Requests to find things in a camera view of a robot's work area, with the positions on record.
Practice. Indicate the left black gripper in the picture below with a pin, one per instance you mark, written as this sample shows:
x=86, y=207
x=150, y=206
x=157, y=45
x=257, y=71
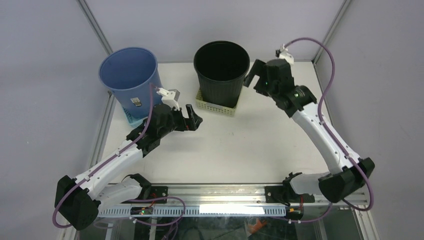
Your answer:
x=195, y=119

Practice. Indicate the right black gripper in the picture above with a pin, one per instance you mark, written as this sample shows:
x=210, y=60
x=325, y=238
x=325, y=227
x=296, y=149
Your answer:
x=258, y=68

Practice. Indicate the yellow-green perforated basket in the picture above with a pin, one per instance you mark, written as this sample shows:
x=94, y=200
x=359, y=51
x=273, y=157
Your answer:
x=220, y=109

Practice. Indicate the large black plastic bucket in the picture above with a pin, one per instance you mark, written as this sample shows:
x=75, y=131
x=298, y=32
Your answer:
x=221, y=67

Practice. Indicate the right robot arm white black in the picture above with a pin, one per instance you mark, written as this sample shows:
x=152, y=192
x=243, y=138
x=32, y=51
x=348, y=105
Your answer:
x=347, y=171

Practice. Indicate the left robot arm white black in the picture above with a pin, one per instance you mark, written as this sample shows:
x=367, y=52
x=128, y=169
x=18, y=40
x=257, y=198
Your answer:
x=80, y=199

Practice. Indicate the light blue perforated basket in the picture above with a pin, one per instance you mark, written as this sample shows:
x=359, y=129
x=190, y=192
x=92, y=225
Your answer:
x=133, y=121

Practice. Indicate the large blue plastic bucket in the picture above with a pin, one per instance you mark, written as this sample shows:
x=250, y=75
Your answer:
x=129, y=73

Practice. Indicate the orange object under table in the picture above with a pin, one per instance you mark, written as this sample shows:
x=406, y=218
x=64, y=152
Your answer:
x=255, y=224

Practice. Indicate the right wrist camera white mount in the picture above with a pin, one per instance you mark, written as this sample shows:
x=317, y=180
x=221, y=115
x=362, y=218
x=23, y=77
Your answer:
x=283, y=53

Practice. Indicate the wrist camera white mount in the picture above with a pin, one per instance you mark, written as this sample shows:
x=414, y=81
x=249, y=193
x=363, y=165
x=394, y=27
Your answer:
x=169, y=97
x=283, y=53

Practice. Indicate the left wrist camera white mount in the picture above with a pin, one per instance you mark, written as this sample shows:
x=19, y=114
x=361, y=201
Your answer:
x=169, y=97

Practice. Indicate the aluminium front rail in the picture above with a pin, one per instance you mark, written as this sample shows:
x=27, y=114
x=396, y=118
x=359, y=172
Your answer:
x=243, y=194

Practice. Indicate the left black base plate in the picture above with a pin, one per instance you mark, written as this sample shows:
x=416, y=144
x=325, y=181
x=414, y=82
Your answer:
x=156, y=191

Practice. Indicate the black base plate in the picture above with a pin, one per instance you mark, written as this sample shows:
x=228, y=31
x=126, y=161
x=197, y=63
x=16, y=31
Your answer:
x=156, y=191
x=285, y=195

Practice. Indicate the white slotted cable duct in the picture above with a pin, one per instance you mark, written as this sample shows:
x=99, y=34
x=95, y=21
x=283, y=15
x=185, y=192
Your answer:
x=203, y=210

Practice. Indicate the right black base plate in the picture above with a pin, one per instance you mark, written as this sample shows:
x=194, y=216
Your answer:
x=285, y=195

